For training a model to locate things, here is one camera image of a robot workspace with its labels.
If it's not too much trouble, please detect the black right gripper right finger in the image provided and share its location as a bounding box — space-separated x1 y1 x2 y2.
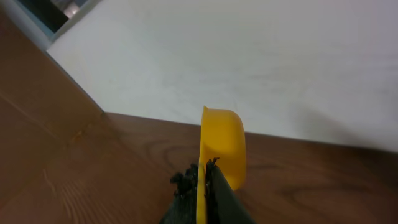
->
205 157 255 224

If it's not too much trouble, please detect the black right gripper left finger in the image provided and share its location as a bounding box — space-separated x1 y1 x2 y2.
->
159 164 198 224

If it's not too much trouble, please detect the yellow plastic measuring scoop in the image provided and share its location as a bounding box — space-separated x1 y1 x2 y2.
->
196 106 246 224

